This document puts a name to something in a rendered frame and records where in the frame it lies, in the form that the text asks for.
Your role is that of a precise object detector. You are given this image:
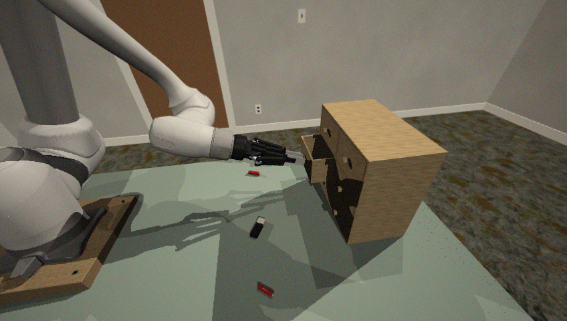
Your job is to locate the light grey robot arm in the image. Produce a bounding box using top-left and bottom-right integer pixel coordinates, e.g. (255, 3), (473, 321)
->
(0, 0), (235, 283)

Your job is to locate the black and white eraser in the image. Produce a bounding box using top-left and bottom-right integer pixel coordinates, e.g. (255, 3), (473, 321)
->
(250, 217), (266, 239)

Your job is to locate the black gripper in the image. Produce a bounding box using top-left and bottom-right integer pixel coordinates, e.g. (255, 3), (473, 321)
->
(231, 134), (306, 166)

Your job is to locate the small wooden chest of drawers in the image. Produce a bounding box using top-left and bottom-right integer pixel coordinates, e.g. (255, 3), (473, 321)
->
(322, 99), (448, 245)

